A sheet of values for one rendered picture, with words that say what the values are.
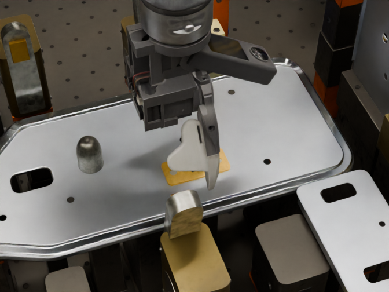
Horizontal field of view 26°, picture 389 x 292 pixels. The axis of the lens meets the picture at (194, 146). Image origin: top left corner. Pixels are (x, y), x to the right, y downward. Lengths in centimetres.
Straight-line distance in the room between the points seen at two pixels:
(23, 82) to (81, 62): 50
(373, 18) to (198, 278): 42
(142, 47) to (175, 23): 5
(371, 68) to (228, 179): 25
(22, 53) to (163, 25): 32
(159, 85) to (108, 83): 69
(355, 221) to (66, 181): 36
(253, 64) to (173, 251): 23
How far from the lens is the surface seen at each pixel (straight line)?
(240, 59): 93
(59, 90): 160
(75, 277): 100
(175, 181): 106
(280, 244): 104
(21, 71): 115
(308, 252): 103
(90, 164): 106
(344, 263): 101
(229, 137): 111
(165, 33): 85
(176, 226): 93
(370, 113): 116
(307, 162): 109
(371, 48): 114
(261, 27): 171
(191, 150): 95
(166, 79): 92
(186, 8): 83
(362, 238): 103
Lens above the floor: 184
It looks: 50 degrees down
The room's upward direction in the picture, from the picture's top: straight up
